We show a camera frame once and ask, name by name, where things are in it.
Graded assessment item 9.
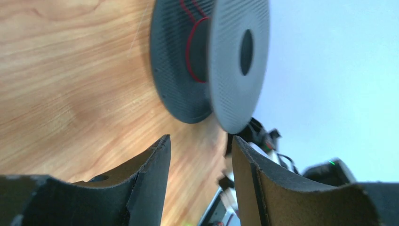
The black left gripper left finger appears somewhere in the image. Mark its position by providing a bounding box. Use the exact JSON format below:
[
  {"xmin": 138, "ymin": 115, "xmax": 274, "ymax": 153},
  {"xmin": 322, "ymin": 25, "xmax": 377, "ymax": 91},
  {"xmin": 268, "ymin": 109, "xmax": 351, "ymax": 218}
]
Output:
[{"xmin": 0, "ymin": 135, "xmax": 171, "ymax": 226}]

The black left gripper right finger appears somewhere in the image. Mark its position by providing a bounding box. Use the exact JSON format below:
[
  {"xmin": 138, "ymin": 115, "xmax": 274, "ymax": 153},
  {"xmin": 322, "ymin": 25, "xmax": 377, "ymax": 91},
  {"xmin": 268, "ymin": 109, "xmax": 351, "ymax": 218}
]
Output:
[{"xmin": 232, "ymin": 137, "xmax": 399, "ymax": 226}]

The grey perforated cable spool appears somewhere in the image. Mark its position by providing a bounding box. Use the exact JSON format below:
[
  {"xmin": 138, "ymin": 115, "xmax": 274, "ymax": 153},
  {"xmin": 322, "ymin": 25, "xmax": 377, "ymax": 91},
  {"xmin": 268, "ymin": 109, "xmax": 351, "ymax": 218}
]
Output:
[{"xmin": 150, "ymin": 0, "xmax": 270, "ymax": 134}]

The thin red cable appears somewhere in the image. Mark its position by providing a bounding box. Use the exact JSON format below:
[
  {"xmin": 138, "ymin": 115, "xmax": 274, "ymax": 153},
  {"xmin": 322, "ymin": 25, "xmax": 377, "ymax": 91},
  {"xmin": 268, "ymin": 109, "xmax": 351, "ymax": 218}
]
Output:
[{"xmin": 179, "ymin": 0, "xmax": 210, "ymax": 84}]

